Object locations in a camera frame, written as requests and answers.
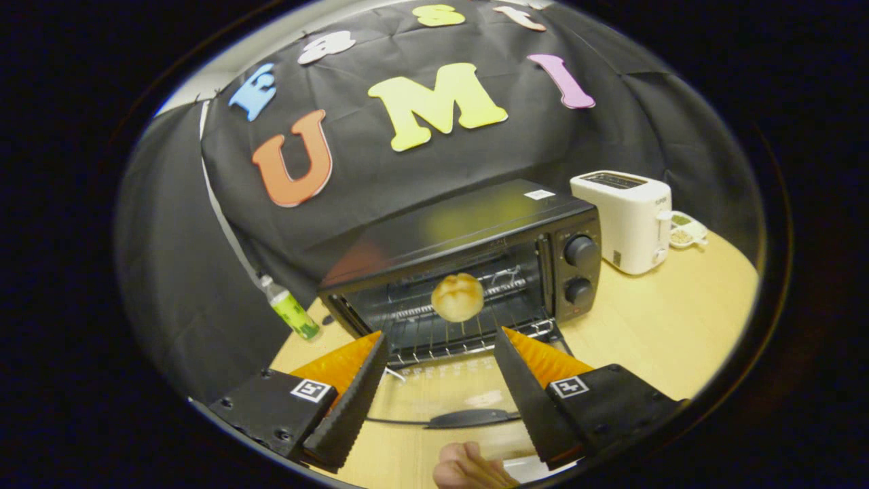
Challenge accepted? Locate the white divided condiment dish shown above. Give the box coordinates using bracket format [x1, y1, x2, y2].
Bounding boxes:
[669, 211, 710, 249]

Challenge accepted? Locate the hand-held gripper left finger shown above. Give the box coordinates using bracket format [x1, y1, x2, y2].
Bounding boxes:
[207, 331, 391, 474]

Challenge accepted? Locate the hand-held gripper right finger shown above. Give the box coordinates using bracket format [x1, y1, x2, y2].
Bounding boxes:
[493, 326, 686, 471]

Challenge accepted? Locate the white square plate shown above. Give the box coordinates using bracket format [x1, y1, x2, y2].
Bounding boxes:
[502, 454, 581, 484]

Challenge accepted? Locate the green label plastic bottle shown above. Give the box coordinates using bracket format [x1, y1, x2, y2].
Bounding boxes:
[259, 274, 321, 340]

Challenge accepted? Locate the black toaster oven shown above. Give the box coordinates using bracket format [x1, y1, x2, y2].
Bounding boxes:
[318, 179, 603, 430]

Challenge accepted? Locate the white pop-up toaster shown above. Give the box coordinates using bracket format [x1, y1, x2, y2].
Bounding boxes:
[570, 170, 674, 276]

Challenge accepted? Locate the round golden bread bun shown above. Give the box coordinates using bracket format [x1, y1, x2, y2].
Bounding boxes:
[431, 272, 485, 323]

